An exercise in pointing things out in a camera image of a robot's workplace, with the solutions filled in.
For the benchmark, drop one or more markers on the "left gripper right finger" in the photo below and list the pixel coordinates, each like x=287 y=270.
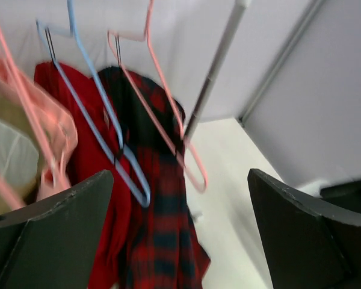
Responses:
x=308 y=242

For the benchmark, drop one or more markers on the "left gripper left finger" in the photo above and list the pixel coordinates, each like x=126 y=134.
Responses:
x=52 y=243

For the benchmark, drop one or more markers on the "red plaid skirt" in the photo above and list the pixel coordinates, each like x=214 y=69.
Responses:
x=162 y=250

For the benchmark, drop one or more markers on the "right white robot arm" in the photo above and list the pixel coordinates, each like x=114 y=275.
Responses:
x=345 y=195

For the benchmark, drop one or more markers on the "blue hanger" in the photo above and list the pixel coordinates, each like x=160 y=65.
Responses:
x=142 y=191

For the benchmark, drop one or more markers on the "red hanging garment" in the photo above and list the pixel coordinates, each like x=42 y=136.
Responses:
x=87 y=159

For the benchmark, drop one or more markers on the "metal clothes rack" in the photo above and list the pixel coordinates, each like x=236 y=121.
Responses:
x=227 y=37

